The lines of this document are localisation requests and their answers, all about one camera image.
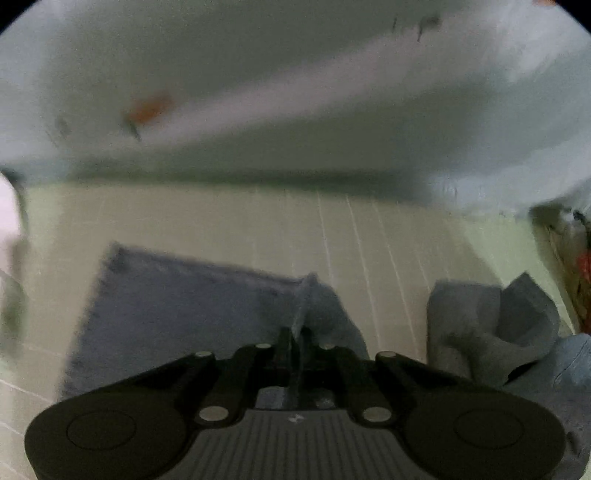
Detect blue denim jeans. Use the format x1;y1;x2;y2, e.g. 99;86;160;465
60;245;590;479

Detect red knitted garment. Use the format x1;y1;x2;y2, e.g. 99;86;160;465
575;250;591;296

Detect white shirt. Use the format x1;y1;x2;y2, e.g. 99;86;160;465
0;174;23;244

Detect light blue carrot-print sheet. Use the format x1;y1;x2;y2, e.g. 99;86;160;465
1;1;590;213

